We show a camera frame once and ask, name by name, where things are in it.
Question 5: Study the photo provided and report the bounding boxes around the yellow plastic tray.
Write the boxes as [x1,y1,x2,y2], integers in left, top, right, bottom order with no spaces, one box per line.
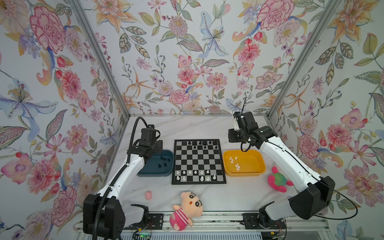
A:
[223,150,266,177]

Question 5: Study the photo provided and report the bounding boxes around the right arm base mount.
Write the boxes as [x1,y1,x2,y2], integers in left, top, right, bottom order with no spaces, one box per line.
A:
[241,213,286,230]

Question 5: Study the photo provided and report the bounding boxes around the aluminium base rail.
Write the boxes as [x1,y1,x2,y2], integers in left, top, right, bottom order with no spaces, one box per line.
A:
[73,211,331,233]

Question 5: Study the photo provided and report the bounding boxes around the small pink eraser toy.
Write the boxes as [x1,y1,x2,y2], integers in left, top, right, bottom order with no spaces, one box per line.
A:
[145,191,152,201]

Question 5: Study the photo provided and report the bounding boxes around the pink green plush toy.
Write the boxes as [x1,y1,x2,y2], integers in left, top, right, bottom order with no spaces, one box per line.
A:
[268,167,294,193]

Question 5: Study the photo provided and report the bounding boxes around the black and white chessboard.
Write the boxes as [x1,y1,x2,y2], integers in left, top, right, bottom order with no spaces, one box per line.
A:
[172,139,227,185]

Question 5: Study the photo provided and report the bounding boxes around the pink striped plush doll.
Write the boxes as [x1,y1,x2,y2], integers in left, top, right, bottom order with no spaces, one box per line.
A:
[170,192,204,231]

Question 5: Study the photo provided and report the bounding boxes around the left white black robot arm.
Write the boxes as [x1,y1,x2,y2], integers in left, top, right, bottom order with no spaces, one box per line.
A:
[83,125,163,240]

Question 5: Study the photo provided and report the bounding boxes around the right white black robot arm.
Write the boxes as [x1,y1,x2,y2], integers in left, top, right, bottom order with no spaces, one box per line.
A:
[228,112,335,225]

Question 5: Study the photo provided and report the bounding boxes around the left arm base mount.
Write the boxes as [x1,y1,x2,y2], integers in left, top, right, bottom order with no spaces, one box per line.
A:
[124,213,164,230]

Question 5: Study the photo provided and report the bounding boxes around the teal plastic tray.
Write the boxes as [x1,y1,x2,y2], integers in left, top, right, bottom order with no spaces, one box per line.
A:
[137,150,174,177]

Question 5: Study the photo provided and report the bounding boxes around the black corrugated cable hose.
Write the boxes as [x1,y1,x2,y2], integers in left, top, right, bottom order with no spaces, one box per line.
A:
[91,116,149,240]

